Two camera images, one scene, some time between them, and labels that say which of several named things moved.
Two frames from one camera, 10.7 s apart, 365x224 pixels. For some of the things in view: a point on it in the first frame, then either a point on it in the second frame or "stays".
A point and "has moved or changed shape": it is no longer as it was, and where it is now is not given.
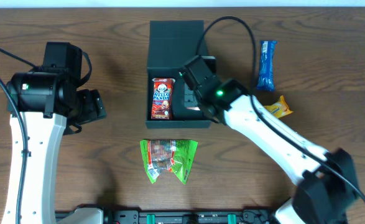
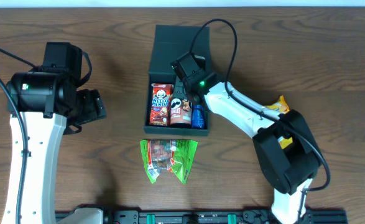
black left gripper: x=92 y=104 stays
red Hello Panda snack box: x=161 y=106 has moved or changed shape
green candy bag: x=172 y=155 stays
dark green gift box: x=171 y=45 has moved or changed shape
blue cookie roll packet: x=265 y=80 → x=198 y=117
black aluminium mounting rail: x=188 y=216 stays
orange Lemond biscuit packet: x=280 y=109 stays
